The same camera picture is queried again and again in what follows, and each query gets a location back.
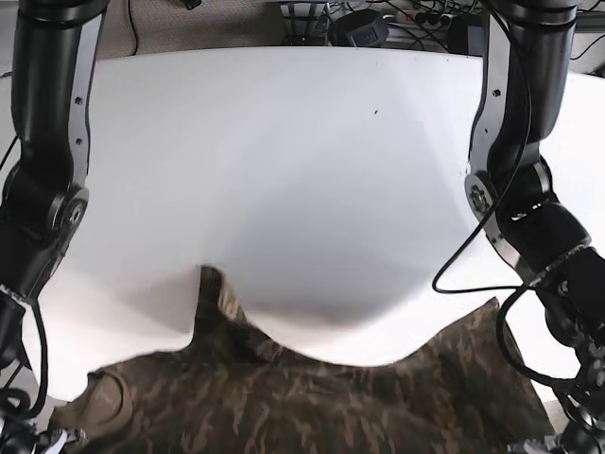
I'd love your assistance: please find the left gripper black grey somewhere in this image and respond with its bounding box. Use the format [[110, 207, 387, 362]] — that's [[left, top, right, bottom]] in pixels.
[[508, 421, 604, 454]]

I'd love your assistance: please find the black box under table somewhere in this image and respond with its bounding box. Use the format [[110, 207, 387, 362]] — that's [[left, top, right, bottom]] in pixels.
[[328, 9, 389, 47]]

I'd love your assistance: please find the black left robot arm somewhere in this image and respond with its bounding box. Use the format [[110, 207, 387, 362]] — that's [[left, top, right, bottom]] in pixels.
[[464, 1, 604, 453]]

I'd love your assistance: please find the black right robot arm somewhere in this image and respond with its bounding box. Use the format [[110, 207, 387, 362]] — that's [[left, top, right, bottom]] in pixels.
[[1, 1, 108, 367]]

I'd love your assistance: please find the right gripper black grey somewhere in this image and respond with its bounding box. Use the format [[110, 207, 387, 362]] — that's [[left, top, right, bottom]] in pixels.
[[1, 417, 87, 454]]

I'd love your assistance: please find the brown cloth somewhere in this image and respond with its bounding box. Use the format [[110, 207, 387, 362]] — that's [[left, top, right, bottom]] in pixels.
[[49, 267, 553, 453]]

